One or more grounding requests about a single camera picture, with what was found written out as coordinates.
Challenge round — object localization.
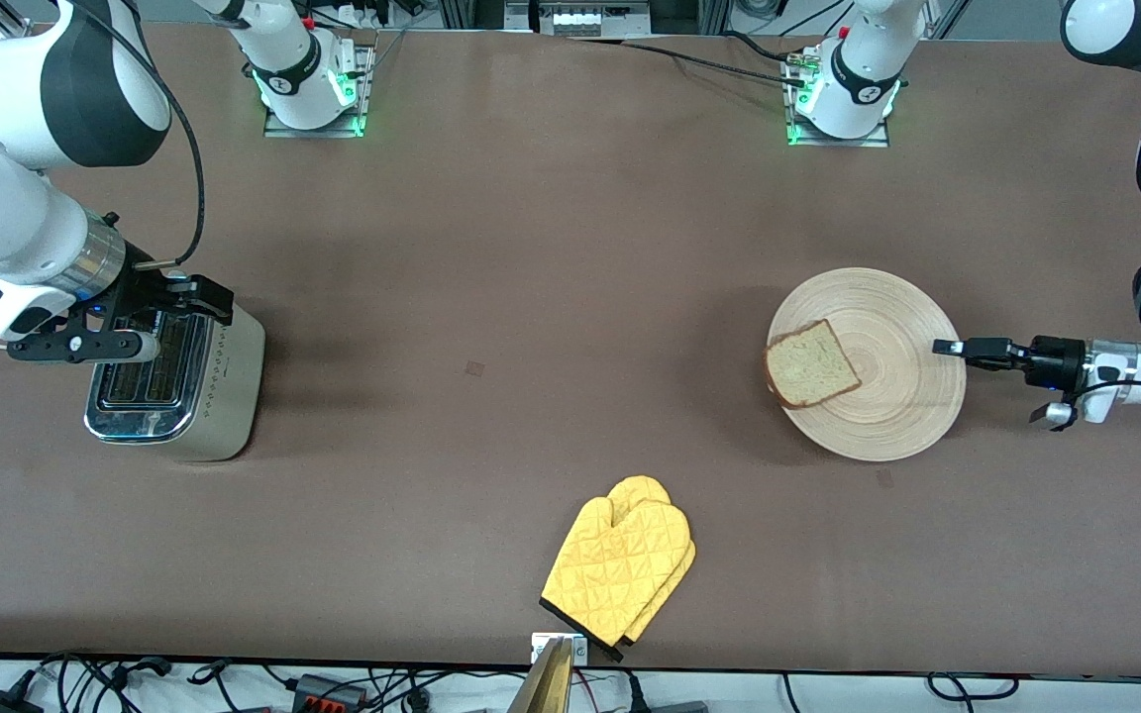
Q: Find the left arm silver base plate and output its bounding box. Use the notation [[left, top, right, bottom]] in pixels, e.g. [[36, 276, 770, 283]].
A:
[[782, 48, 894, 150]]

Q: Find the red and black connector block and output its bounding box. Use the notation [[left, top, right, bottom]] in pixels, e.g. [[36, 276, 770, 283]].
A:
[[291, 673, 370, 710]]

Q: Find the white power strip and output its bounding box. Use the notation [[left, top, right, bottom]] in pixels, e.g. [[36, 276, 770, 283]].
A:
[[531, 0, 653, 37]]

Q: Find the golden wedge bracket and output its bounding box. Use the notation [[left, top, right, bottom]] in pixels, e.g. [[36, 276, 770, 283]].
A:
[[506, 637, 576, 713]]

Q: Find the silver two-slot toaster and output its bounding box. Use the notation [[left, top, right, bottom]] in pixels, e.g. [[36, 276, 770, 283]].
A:
[[83, 295, 266, 463]]

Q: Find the round wooden plate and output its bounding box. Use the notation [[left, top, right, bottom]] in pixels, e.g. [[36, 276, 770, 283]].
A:
[[766, 267, 968, 463]]

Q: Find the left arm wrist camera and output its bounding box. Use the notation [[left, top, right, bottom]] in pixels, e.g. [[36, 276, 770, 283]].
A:
[[1028, 398, 1080, 434]]

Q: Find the long black table cable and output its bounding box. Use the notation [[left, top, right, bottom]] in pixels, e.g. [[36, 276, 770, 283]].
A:
[[570, 36, 811, 88]]

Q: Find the small white clamp plate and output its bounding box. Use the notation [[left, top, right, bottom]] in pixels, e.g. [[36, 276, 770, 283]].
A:
[[531, 633, 589, 666]]

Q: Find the brown bread slice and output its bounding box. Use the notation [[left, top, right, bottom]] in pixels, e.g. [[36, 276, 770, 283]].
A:
[[764, 318, 864, 411]]

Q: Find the right arm silver base plate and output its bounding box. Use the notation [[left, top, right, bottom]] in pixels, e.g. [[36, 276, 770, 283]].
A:
[[262, 43, 376, 140]]

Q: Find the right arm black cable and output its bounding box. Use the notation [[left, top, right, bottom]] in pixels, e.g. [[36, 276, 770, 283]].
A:
[[63, 0, 208, 270]]

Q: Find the black cable connector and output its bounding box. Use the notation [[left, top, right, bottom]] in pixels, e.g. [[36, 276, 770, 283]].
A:
[[113, 655, 175, 684]]

